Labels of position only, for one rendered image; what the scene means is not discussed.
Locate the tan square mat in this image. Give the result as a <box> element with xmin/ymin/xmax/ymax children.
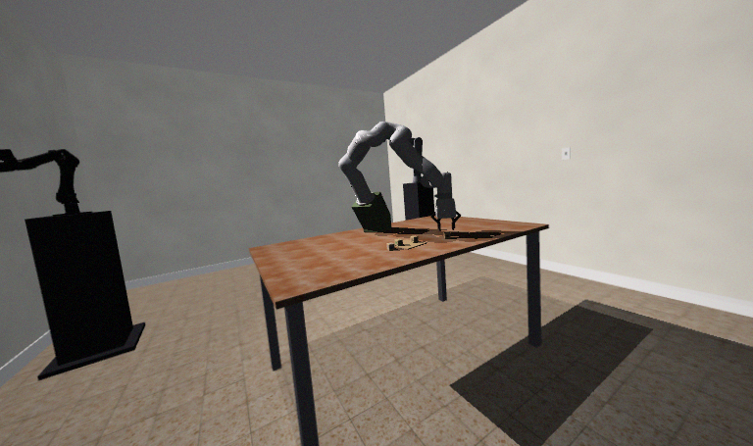
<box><xmin>395</xmin><ymin>239</ymin><xmax>426</xmax><ymax>250</ymax></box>

